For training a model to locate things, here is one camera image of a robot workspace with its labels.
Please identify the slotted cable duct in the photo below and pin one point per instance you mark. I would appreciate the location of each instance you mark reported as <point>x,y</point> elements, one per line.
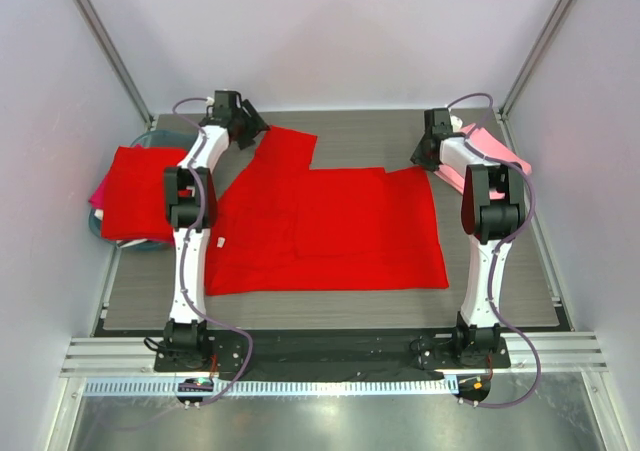
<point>200,387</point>

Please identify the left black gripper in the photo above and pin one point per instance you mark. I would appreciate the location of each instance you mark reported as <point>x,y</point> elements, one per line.
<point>257,125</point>

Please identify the folded pink t-shirt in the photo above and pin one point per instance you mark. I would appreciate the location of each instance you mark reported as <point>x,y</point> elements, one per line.
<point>457,152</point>

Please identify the stack of folded clothes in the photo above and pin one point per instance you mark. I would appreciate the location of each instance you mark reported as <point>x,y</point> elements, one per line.
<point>95,221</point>

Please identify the folded red t-shirt on stack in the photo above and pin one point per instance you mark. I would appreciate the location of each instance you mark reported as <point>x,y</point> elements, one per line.
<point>134,200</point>

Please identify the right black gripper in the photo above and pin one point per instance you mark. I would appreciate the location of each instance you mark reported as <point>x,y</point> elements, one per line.
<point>420,153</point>

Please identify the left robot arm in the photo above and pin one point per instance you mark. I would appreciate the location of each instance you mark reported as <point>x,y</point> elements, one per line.
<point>191,212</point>

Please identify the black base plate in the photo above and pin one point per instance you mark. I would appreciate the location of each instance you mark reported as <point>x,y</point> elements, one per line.
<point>330,353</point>

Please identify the teal plastic basket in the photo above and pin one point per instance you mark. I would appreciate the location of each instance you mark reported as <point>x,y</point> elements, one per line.
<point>164,139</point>

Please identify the red t-shirt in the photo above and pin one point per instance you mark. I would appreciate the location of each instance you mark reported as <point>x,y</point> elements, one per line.
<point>285,226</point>
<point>134,200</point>

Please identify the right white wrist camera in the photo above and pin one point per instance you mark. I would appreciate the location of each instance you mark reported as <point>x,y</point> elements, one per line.
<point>456,122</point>

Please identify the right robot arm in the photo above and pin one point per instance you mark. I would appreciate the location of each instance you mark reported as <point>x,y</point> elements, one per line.
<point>491,180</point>

